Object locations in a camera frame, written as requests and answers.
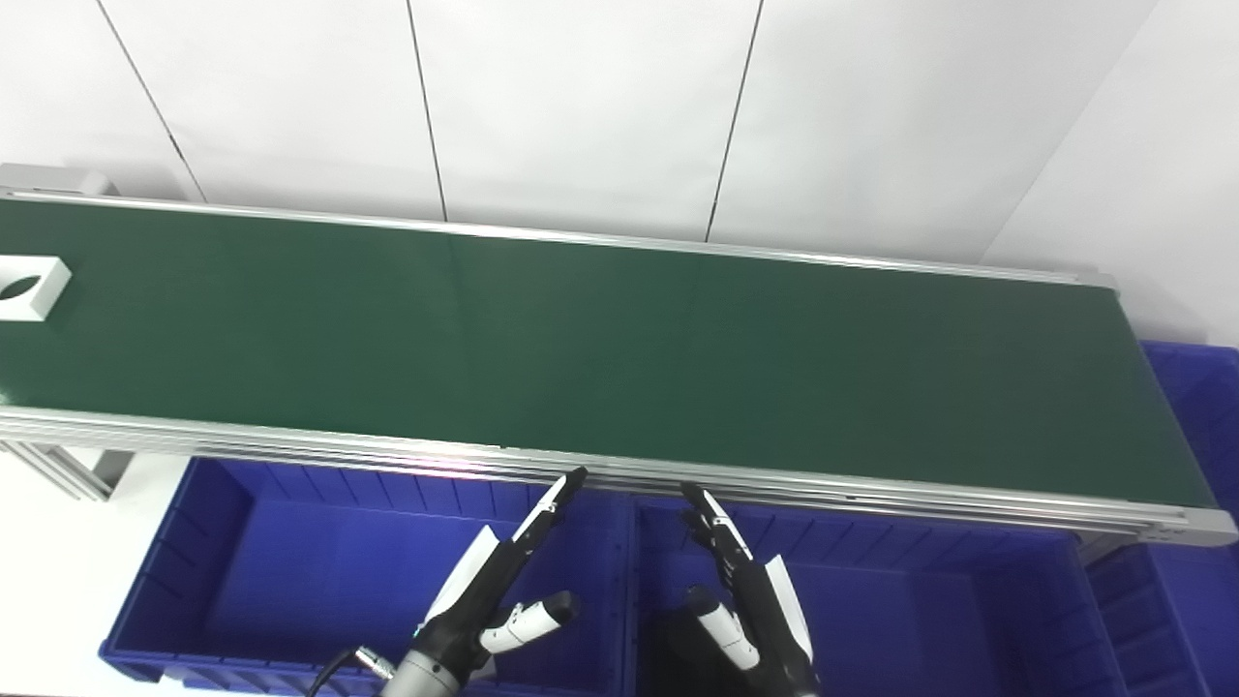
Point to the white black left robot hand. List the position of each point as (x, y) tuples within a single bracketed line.
[(465, 605)]

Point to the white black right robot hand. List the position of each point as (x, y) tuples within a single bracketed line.
[(770, 620)]

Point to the green conveyor belt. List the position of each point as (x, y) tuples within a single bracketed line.
[(290, 443), (581, 348)]

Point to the blue plastic bin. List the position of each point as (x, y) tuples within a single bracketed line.
[(1200, 407), (920, 629), (290, 581)]

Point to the white square part with hole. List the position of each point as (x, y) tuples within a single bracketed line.
[(53, 276)]

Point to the aluminium conveyor support leg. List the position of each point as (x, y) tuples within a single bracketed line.
[(87, 474), (1102, 550)]

